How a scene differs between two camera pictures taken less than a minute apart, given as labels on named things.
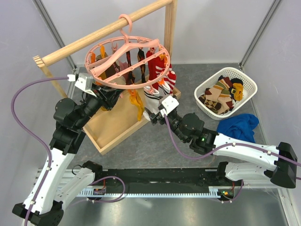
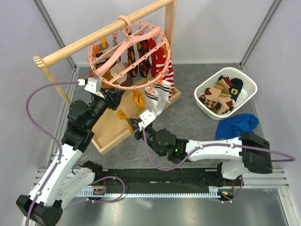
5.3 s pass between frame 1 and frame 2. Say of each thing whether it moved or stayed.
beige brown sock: moved
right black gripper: moved
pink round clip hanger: moved
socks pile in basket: stayed
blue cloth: stayed
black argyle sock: moved
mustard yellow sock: moved
